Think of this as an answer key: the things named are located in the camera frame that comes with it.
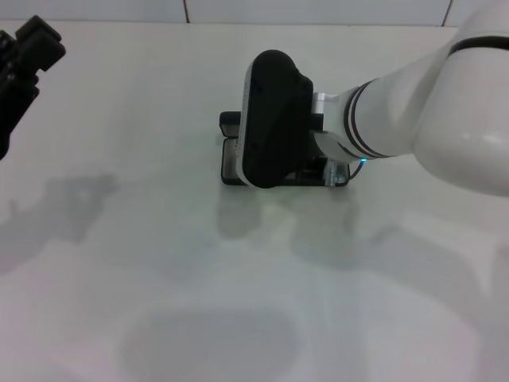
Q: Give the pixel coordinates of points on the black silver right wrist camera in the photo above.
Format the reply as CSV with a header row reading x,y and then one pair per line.
x,y
274,119

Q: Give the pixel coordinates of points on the black glasses case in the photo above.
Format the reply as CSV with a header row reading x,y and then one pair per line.
x,y
230,167

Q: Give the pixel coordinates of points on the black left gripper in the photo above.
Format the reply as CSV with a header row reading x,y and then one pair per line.
x,y
10,91

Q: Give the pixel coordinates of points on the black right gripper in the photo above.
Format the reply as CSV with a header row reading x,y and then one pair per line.
x,y
314,169

